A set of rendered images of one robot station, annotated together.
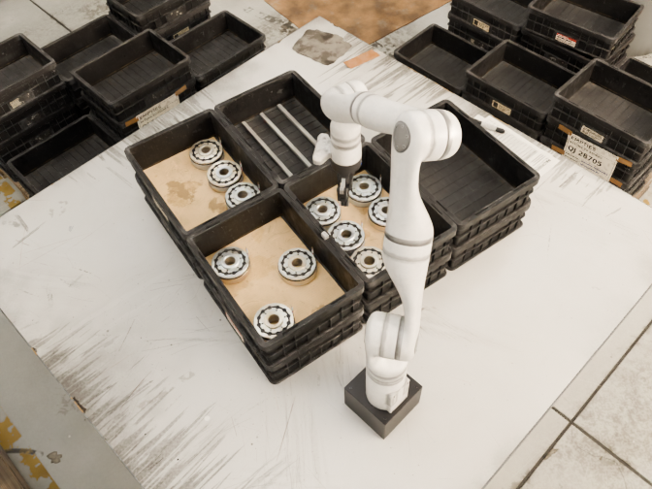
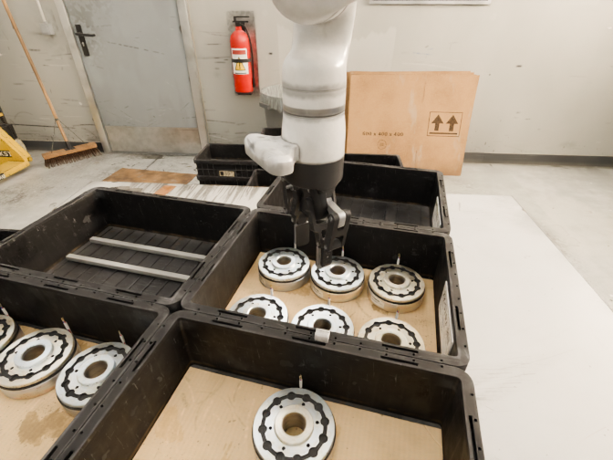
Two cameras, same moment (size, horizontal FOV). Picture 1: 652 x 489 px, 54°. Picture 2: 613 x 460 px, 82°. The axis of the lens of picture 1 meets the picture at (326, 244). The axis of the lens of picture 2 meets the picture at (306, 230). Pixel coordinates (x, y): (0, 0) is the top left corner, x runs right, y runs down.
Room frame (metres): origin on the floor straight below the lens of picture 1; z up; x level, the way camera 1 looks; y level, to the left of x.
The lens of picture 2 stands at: (0.78, 0.23, 1.30)
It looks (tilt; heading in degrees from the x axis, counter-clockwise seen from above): 33 degrees down; 316
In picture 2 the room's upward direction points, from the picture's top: straight up
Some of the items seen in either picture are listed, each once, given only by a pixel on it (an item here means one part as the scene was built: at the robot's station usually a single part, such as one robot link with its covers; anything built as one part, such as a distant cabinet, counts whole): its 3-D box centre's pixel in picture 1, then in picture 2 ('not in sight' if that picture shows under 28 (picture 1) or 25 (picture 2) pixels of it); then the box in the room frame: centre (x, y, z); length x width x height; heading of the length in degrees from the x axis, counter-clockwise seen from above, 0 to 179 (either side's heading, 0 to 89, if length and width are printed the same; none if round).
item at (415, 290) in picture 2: not in sight; (396, 282); (1.02, -0.23, 0.86); 0.10 x 0.10 x 0.01
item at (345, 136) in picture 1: (348, 113); (317, 30); (1.07, -0.07, 1.27); 0.09 x 0.07 x 0.15; 118
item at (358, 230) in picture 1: (345, 235); (322, 328); (1.04, -0.06, 0.86); 0.10 x 0.10 x 0.01
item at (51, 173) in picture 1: (76, 173); not in sight; (1.91, 1.05, 0.26); 0.40 x 0.30 x 0.23; 132
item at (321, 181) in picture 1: (367, 220); (330, 293); (1.08, -0.12, 0.87); 0.40 x 0.30 x 0.11; 32
